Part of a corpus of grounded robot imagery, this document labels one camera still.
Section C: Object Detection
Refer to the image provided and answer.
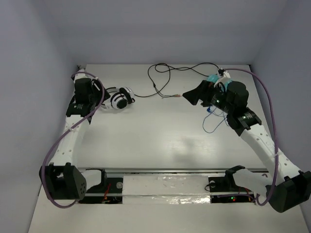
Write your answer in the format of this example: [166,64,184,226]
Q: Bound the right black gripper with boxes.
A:
[182,80,234,114]

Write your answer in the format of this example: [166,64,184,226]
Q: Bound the white black over-ear headphones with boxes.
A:
[101,87,136,110]

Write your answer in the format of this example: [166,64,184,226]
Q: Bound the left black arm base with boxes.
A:
[78,169,123,204]

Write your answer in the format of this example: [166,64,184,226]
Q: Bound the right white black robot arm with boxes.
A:
[182,80,311,213]

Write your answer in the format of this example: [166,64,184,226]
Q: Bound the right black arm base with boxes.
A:
[205,166,255,203]

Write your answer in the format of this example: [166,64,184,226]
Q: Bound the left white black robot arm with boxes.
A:
[39,71,108,207]

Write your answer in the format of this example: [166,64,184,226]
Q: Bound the teal white cat-ear headphones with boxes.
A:
[206,74,232,92]

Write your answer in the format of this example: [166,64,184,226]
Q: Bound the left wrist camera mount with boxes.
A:
[70,69,98,82]

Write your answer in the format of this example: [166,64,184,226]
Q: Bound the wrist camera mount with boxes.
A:
[70,69,98,82]
[214,69,232,86]

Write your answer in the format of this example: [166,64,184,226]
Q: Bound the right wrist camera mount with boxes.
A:
[214,69,232,86]

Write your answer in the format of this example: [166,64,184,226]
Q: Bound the blue thin headphone cable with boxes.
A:
[202,106,231,133]

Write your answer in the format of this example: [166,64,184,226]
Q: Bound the silver foil covered rail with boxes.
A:
[77,167,268,206]

